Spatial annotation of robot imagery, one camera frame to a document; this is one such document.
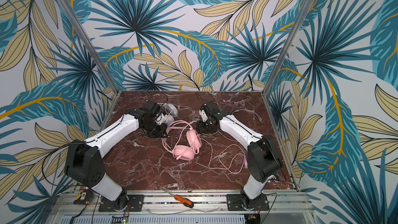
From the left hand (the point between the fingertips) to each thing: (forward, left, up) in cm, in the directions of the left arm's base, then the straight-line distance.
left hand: (166, 136), depth 83 cm
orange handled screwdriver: (-29, -13, -9) cm, 33 cm away
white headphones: (+17, -1, 0) cm, 17 cm away
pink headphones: (-8, -15, +10) cm, 20 cm away
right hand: (+6, -18, -3) cm, 19 cm away
